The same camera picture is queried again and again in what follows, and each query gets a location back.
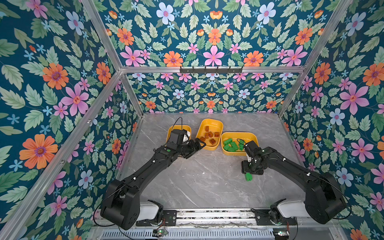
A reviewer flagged yellow plastic bin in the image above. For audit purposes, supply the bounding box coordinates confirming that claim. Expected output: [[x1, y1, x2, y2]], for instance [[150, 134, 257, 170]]
[[197, 119, 224, 151], [221, 132, 259, 156], [166, 125, 192, 141]]

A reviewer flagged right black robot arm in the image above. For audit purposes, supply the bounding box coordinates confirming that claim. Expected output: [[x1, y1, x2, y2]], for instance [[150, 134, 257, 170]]
[[242, 141, 348, 225]]

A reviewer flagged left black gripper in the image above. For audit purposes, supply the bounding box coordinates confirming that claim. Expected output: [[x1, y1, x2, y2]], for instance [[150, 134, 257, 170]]
[[176, 136, 207, 158]]

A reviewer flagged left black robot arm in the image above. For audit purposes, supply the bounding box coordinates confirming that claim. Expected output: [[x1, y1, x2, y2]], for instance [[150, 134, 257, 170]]
[[101, 138, 207, 230]]

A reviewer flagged left yellow plastic bin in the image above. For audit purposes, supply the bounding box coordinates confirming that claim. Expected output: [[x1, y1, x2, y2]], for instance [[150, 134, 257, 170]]
[[166, 125, 192, 141]]

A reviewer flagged right yellow plastic bin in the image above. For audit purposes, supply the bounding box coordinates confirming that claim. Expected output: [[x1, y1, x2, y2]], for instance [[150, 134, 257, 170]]
[[221, 132, 259, 156]]

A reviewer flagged black bracket on back rail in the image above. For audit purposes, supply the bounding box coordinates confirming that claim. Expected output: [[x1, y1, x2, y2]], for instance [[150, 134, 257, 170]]
[[179, 66, 243, 75]]

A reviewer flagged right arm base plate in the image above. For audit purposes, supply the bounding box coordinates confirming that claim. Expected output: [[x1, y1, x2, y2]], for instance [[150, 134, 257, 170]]
[[251, 209, 298, 226]]

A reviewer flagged middle yellow plastic bin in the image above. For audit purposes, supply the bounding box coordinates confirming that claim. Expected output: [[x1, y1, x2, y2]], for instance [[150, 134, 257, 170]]
[[197, 119, 224, 151]]

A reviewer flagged green long lego brick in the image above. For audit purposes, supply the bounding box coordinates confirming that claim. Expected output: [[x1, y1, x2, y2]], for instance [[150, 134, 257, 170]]
[[230, 142, 239, 152]]

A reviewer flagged aluminium front rail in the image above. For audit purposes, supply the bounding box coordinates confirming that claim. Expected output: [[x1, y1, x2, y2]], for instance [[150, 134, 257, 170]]
[[88, 208, 347, 240]]

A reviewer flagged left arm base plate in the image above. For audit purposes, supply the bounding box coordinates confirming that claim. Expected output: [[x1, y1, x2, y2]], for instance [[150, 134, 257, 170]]
[[136, 210, 178, 227]]

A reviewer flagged brown lego brick cluster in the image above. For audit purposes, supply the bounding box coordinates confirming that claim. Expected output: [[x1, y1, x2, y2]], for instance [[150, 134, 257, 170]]
[[198, 132, 220, 147]]

